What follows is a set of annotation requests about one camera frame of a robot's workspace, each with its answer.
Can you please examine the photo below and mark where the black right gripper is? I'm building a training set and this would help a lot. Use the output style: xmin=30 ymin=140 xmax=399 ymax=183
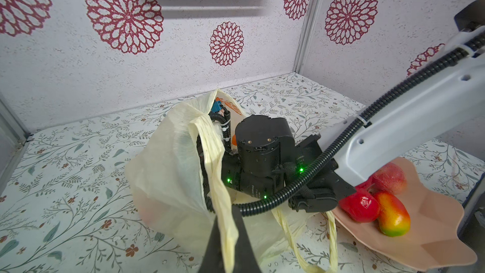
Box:
xmin=222 ymin=115 xmax=356 ymax=212

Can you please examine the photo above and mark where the cream plastic bag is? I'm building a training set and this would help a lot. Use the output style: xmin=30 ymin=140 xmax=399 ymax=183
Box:
xmin=125 ymin=90 xmax=318 ymax=272

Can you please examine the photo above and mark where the dark red apple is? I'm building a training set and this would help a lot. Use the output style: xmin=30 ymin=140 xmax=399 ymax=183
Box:
xmin=356 ymin=163 xmax=407 ymax=195

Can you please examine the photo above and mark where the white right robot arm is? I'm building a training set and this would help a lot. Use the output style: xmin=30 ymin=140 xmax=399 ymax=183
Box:
xmin=221 ymin=0 xmax=484 ymax=217

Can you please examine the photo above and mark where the red yellow mango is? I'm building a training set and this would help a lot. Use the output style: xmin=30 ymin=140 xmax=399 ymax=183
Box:
xmin=374 ymin=192 xmax=411 ymax=237

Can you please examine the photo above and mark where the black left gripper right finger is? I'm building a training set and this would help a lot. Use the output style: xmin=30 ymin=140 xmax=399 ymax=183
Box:
xmin=232 ymin=206 xmax=261 ymax=273

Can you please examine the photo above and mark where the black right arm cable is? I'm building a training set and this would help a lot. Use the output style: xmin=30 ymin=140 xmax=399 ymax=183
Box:
xmin=195 ymin=32 xmax=485 ymax=217

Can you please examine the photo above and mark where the pink scalloped bowl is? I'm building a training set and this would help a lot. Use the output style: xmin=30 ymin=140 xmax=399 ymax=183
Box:
xmin=333 ymin=157 xmax=477 ymax=271

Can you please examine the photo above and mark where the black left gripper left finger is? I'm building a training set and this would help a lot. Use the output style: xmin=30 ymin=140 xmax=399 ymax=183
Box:
xmin=198 ymin=218 xmax=225 ymax=273

